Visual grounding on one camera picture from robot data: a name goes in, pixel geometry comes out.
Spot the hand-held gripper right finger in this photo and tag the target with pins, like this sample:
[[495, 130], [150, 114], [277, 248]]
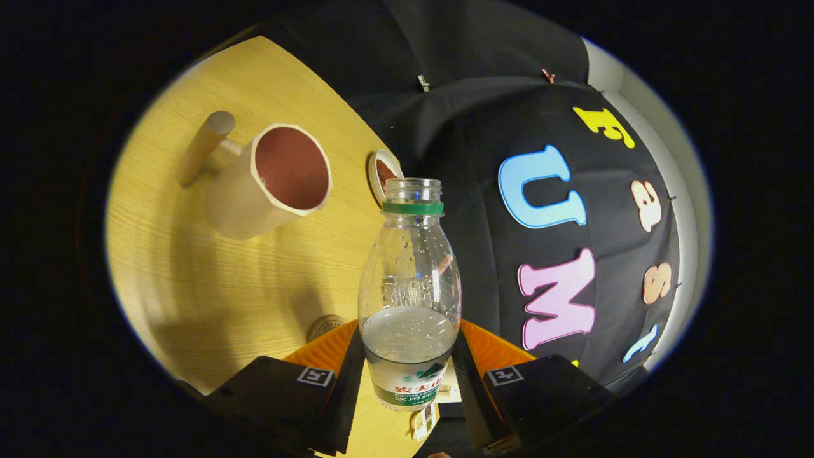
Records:
[[474, 401]]

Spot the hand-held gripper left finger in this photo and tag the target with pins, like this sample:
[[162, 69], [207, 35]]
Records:
[[346, 394]]

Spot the round cork coaster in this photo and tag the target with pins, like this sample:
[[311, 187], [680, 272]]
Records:
[[324, 327]]

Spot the clear plastic juice bottle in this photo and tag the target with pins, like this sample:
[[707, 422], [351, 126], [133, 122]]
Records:
[[410, 286]]

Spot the white divided seed dish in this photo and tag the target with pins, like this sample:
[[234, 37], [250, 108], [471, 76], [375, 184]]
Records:
[[421, 425]]

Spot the wooden table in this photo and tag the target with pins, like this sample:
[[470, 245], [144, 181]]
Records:
[[210, 280]]

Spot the white round plate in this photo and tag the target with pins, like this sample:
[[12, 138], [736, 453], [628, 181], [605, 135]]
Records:
[[372, 175]]

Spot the red sausage piece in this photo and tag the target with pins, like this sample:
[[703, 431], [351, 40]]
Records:
[[385, 172]]

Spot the black backdrop cloth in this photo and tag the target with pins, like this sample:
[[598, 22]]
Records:
[[470, 114]]

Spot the metal clip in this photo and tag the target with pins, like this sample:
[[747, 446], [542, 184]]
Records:
[[423, 83]]

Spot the wooden clothes peg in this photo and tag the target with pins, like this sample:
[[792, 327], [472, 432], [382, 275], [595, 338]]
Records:
[[548, 76]]

